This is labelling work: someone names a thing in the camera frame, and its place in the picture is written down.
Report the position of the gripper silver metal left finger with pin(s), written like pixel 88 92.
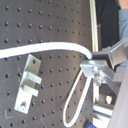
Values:
pixel 99 71

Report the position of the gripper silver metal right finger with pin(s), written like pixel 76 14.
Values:
pixel 116 54

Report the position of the person in blue shirt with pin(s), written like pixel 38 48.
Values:
pixel 123 19

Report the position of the black perforated breadboard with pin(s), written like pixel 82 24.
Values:
pixel 25 22

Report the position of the aluminium frame rail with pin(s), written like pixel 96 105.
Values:
pixel 94 31

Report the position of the metal cable routing clip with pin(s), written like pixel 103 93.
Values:
pixel 27 84

